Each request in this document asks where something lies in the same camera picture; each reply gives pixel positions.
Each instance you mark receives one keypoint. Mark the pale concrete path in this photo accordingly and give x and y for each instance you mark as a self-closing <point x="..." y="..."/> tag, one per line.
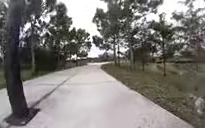
<point x="90" y="100"/>

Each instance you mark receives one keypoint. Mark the row of trees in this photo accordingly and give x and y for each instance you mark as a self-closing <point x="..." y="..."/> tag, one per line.
<point x="60" y="26"/>
<point x="163" y="33"/>

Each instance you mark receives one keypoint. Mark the dark hedge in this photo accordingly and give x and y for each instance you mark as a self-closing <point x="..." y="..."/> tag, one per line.
<point x="46" y="60"/>

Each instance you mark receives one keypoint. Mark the grass strip with bare earth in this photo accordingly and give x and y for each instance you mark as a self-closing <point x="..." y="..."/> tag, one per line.
<point x="156" y="83"/>

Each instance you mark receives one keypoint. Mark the tree with thick dark trunk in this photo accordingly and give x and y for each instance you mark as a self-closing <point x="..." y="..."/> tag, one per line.
<point x="15" y="66"/>

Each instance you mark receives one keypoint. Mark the dark square tree pit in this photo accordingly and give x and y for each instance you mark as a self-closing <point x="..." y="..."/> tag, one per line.
<point x="30" y="115"/>

